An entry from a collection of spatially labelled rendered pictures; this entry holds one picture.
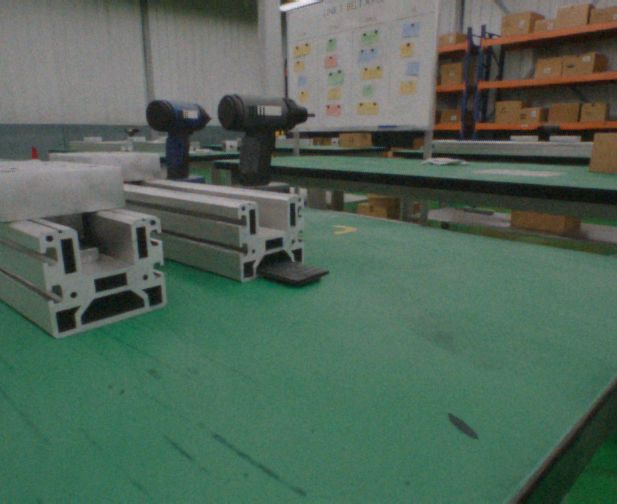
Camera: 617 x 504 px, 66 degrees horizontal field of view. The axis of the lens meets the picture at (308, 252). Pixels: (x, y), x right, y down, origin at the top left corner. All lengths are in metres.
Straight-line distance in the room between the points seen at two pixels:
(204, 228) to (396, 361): 0.29
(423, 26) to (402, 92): 0.44
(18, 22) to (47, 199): 12.26
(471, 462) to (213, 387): 0.16
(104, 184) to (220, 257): 0.14
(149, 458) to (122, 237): 0.23
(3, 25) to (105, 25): 2.15
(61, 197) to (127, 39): 12.99
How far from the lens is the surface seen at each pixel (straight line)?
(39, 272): 0.42
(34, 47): 12.70
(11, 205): 0.47
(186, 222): 0.57
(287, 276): 0.50
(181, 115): 0.97
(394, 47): 3.69
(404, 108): 3.58
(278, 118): 0.84
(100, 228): 0.48
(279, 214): 0.55
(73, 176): 0.48
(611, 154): 2.20
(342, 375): 0.32
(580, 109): 10.24
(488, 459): 0.27
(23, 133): 12.45
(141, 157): 0.80
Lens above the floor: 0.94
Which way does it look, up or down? 14 degrees down
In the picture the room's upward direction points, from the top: straight up
